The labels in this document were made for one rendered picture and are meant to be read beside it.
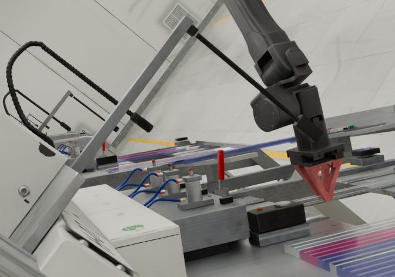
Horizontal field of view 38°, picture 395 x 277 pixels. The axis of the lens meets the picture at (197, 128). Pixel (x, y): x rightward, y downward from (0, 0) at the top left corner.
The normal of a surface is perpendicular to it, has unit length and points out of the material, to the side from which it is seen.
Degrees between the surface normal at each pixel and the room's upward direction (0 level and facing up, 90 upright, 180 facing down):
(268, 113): 54
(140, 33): 90
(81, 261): 90
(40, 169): 90
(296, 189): 90
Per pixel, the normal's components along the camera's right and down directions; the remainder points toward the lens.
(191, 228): 0.32, 0.00
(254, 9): 0.37, -0.47
